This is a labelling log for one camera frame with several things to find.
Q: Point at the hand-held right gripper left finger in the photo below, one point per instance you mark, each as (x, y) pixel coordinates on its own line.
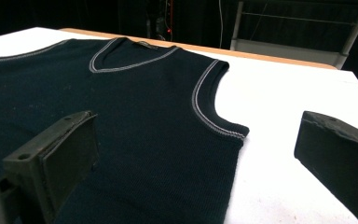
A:
(59, 155)

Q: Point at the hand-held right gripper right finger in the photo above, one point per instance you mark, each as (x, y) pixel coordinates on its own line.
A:
(338, 155)

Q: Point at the black shorts white stitching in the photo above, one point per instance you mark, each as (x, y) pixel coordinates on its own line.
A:
(136, 124)

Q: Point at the white board sheet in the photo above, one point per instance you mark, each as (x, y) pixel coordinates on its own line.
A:
(292, 99)

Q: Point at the device with red light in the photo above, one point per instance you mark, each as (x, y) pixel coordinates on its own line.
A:
(167, 30)

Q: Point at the grey metal desk frame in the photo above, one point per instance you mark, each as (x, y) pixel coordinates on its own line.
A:
(292, 51)

